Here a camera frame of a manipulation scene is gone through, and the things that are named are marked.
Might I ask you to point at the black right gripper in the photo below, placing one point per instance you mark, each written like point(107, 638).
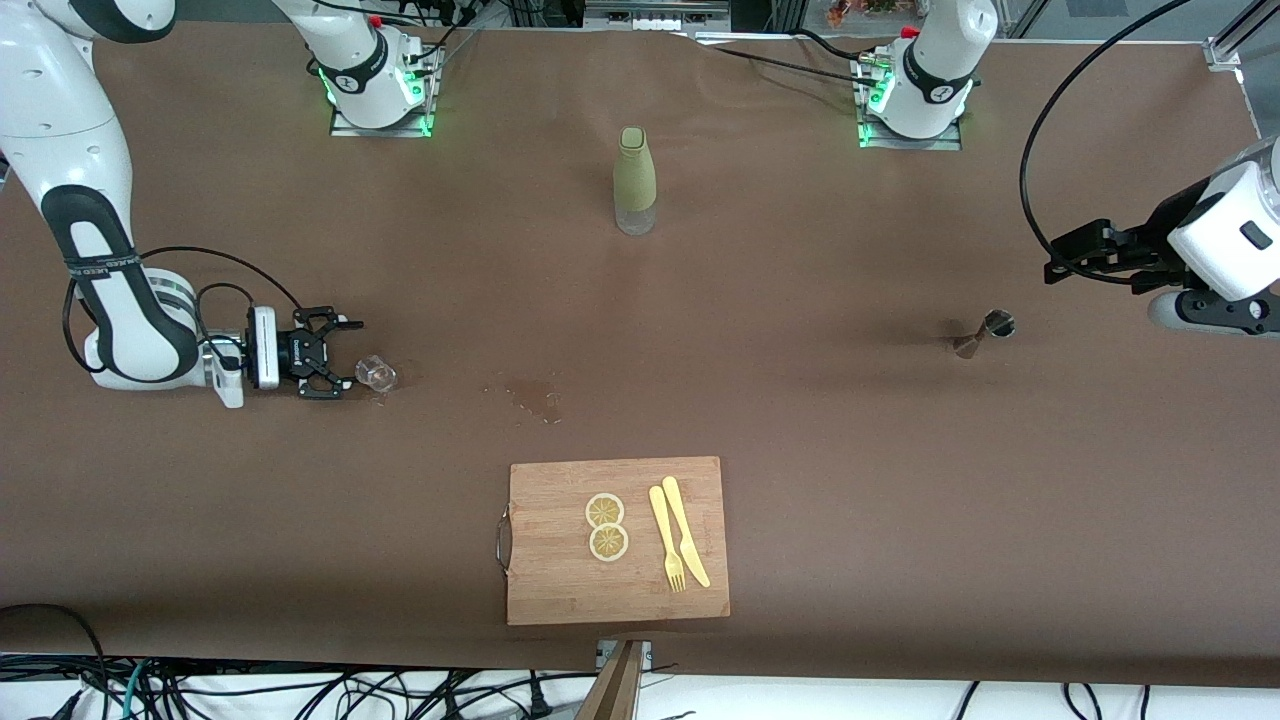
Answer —
point(301, 353)

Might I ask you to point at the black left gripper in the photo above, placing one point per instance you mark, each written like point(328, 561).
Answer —
point(1142, 248)

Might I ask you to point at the clear glass shaker cup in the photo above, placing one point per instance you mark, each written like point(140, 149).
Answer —
point(377, 374)

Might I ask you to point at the steel jigger measuring cup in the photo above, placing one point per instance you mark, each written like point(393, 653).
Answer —
point(1000, 322)

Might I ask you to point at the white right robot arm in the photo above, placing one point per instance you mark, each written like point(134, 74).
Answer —
point(50, 110)

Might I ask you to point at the small metal bits on table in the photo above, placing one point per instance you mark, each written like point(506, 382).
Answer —
point(535, 395)

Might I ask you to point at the brown table cover sheet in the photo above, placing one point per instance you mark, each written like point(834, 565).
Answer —
point(900, 500)

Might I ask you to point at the lemon slice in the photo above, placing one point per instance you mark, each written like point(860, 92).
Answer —
point(605, 510)
point(608, 543)

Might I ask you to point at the wooden cutting board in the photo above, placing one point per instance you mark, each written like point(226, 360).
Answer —
point(560, 580)

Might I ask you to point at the green bottle with clear base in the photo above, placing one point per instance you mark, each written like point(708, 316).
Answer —
point(635, 170)

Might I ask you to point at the yellow plastic fork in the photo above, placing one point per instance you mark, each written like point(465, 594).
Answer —
point(662, 520)

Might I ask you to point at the yellow plastic knife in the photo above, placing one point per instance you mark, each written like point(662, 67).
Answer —
point(681, 520)

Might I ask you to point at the grey power strip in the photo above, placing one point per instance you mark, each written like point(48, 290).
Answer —
point(655, 12)

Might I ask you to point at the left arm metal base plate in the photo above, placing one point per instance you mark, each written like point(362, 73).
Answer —
point(950, 144)

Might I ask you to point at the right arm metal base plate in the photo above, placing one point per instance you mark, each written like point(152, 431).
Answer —
point(345, 131)

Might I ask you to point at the aluminium frame corner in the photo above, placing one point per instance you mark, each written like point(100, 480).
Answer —
point(1225, 50)

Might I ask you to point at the small metal bracket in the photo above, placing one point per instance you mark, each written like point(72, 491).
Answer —
point(646, 652)

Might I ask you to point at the wooden post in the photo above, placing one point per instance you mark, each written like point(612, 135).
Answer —
point(615, 690)

